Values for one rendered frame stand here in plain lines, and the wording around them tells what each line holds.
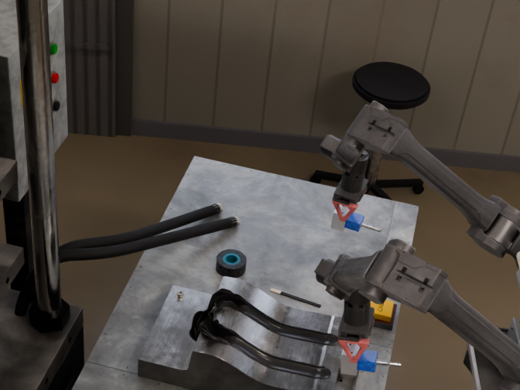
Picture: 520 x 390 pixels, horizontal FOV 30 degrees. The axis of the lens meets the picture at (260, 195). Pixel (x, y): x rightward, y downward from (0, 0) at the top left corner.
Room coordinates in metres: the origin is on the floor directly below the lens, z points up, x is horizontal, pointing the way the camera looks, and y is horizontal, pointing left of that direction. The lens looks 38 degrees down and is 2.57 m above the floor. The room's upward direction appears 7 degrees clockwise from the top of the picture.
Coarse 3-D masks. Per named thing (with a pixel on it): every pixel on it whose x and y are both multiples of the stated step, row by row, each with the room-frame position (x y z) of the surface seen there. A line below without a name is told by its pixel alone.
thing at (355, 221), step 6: (336, 210) 2.02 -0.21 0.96; (342, 210) 2.02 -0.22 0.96; (348, 210) 2.03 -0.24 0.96; (336, 216) 2.01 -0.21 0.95; (354, 216) 2.02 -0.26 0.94; (360, 216) 2.03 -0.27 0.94; (336, 222) 2.01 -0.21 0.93; (342, 222) 2.00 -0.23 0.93; (348, 222) 2.00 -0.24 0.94; (354, 222) 2.00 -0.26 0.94; (360, 222) 2.00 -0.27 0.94; (336, 228) 2.01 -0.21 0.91; (342, 228) 2.00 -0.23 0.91; (348, 228) 2.00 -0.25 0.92; (354, 228) 2.00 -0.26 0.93; (372, 228) 2.00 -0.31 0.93; (378, 228) 1.99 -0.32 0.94
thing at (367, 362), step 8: (352, 344) 1.52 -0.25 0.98; (344, 352) 1.49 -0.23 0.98; (352, 352) 1.50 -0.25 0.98; (368, 352) 1.51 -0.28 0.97; (376, 352) 1.51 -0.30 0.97; (344, 360) 1.48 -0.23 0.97; (360, 360) 1.48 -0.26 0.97; (368, 360) 1.48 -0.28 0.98; (376, 360) 1.49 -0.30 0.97; (384, 360) 1.50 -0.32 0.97; (344, 368) 1.48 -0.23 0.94; (352, 368) 1.48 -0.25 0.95; (360, 368) 1.48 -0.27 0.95; (368, 368) 1.48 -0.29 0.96
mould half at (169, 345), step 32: (224, 288) 1.70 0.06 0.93; (256, 288) 1.73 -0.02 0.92; (160, 320) 1.64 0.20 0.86; (192, 320) 1.65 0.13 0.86; (224, 320) 1.59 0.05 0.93; (288, 320) 1.67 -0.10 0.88; (320, 320) 1.68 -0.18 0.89; (160, 352) 1.54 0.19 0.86; (192, 352) 1.49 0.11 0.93; (224, 352) 1.50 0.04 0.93; (288, 352) 1.56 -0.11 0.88; (320, 352) 1.57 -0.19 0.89; (192, 384) 1.49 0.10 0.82; (224, 384) 1.48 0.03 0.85; (256, 384) 1.46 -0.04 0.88; (288, 384) 1.47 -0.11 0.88; (320, 384) 1.47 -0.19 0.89
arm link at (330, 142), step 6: (324, 138) 2.07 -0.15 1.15; (330, 138) 2.06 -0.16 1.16; (336, 138) 2.08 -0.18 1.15; (324, 144) 2.05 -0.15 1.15; (330, 144) 2.04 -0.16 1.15; (336, 144) 2.04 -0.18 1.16; (324, 150) 2.05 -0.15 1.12; (330, 150) 2.03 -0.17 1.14; (330, 156) 2.04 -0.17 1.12; (336, 162) 1.95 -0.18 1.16; (342, 162) 1.95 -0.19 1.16; (354, 162) 1.99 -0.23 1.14; (342, 168) 1.95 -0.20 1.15; (348, 168) 1.97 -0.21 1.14
